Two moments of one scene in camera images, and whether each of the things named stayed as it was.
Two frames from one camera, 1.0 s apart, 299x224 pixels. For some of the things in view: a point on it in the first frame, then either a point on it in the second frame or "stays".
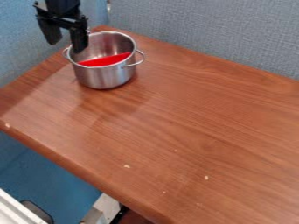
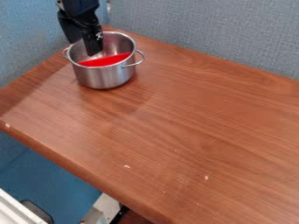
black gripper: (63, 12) → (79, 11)
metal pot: (106, 45) stays
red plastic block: (107, 60) stays
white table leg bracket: (103, 212) stays
